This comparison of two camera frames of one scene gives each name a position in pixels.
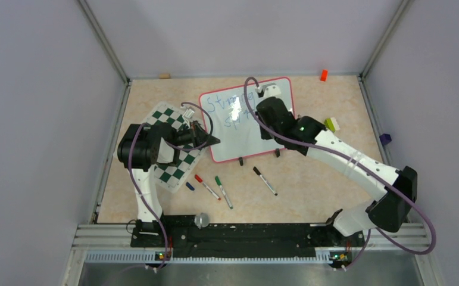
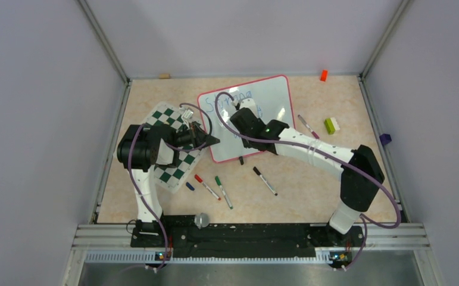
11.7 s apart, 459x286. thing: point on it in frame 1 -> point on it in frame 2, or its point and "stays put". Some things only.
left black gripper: x=199 y=136 stays put
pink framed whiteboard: x=233 y=124 stays put
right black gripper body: x=267 y=134 -> x=248 y=143
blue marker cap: x=190 y=186 stays put
